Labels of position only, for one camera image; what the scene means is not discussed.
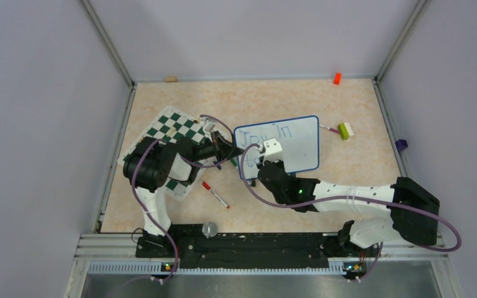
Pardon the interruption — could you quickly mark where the green white chessboard mat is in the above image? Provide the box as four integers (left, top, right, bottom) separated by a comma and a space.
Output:
117, 106, 210, 202

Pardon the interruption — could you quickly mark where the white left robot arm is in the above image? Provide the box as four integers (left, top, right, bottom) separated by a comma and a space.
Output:
123, 132, 243, 257

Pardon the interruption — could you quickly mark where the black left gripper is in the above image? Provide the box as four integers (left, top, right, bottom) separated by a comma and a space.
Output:
190, 130, 245, 163

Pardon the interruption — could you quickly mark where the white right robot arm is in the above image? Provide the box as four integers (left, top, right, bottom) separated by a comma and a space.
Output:
258, 161, 440, 256

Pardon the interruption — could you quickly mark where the red cap marker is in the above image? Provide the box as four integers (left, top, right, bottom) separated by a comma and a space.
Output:
202, 181, 230, 209

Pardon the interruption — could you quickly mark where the light wooden chess piece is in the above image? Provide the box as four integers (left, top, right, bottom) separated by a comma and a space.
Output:
168, 127, 176, 137

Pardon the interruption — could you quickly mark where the grey round knob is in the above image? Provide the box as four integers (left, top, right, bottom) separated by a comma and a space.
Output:
202, 222, 219, 238

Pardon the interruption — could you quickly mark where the green white toy brick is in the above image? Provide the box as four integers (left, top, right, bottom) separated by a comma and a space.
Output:
338, 122, 354, 140

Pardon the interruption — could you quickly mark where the purple toy block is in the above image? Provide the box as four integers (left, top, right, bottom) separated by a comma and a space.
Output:
394, 139, 409, 152

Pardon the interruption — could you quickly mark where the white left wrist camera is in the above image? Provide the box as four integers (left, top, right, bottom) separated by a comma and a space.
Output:
200, 117, 217, 133

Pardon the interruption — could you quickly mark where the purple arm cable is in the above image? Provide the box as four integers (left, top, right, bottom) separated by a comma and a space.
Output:
239, 143, 463, 281
130, 114, 235, 284

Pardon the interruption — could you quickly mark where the green cap marker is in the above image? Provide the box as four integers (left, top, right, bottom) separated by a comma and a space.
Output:
230, 159, 238, 168

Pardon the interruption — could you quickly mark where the orange toy block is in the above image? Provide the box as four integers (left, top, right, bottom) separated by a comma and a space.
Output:
333, 73, 342, 86

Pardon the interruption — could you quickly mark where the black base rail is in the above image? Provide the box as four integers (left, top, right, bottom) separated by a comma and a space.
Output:
135, 224, 378, 269

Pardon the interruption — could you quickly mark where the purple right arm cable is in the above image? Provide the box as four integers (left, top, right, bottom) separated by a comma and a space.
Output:
239, 143, 463, 281

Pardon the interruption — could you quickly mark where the wooden cork piece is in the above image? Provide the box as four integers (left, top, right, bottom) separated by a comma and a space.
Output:
164, 76, 178, 83

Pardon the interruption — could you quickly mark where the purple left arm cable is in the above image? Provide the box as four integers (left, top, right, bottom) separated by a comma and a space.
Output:
130, 114, 235, 284

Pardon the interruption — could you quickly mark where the purple cap marker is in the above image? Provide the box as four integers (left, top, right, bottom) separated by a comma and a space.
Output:
319, 124, 341, 135

